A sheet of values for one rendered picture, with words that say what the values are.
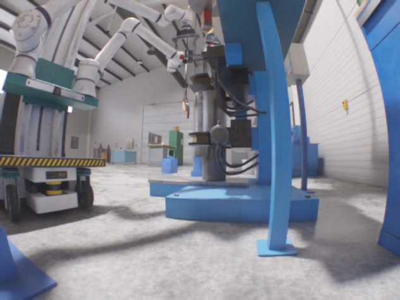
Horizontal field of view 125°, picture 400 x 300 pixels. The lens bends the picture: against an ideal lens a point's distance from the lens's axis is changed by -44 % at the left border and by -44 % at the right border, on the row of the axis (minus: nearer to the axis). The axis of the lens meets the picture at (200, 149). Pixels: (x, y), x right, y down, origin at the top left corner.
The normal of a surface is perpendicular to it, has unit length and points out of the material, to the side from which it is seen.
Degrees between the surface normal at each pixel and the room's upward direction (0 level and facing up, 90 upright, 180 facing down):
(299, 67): 90
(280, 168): 90
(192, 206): 90
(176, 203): 90
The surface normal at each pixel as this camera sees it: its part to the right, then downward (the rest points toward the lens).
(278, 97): -0.22, -0.05
